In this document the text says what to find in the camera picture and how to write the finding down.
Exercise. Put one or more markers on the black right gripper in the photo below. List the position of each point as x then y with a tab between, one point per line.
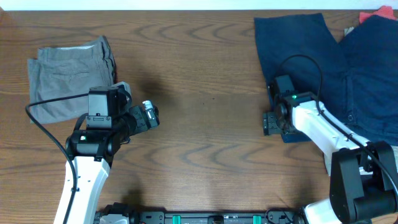
268	123

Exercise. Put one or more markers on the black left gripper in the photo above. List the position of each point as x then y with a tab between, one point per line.
142	124

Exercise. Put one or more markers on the navy blue shorts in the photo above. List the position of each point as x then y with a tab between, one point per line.
356	77

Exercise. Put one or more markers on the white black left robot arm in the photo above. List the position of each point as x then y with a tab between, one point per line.
91	152

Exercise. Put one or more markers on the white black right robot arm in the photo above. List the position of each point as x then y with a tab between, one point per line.
363	174

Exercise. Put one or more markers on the folded grey shorts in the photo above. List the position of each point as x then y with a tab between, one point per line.
66	71

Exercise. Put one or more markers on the khaki beige garment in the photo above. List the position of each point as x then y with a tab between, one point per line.
327	160

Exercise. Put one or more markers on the red cloth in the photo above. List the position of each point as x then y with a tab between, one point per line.
384	11

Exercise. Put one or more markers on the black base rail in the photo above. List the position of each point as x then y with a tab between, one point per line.
122	213

